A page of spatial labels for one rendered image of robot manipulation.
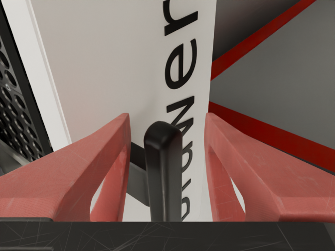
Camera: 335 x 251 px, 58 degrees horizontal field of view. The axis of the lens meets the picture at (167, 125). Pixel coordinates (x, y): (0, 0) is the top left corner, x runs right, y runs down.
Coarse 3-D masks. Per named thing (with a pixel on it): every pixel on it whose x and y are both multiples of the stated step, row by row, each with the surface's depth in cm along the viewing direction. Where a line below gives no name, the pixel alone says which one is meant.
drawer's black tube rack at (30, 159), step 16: (0, 0) 22; (16, 48) 24; (0, 80) 22; (0, 96) 24; (32, 96) 27; (0, 112) 26; (16, 112) 24; (0, 128) 29; (16, 128) 25; (16, 144) 28; (32, 160) 27
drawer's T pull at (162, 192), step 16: (160, 128) 11; (176, 128) 12; (144, 144) 12; (160, 144) 11; (176, 144) 12; (144, 160) 13; (160, 160) 12; (176, 160) 12; (144, 176) 13; (160, 176) 12; (176, 176) 13; (128, 192) 15; (144, 192) 14; (160, 192) 13; (176, 192) 14; (160, 208) 14; (176, 208) 14
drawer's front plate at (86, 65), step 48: (48, 0) 9; (96, 0) 11; (144, 0) 12; (192, 0) 15; (48, 48) 10; (96, 48) 11; (144, 48) 14; (48, 96) 11; (96, 96) 12; (144, 96) 15; (192, 144) 22; (96, 192) 15; (192, 192) 25
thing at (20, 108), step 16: (0, 16) 18; (0, 32) 18; (0, 48) 19; (0, 64) 20; (16, 64) 19; (16, 80) 20; (16, 96) 22; (32, 112) 22; (32, 128) 23; (32, 144) 25; (48, 144) 24
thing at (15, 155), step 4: (0, 140) 34; (48, 140) 34; (0, 144) 34; (4, 144) 34; (4, 148) 34; (8, 148) 33; (8, 152) 34; (12, 152) 33; (16, 152) 33; (12, 156) 34; (16, 156) 32; (20, 156) 32; (16, 160) 33; (20, 160) 32; (24, 160) 32; (24, 164) 32
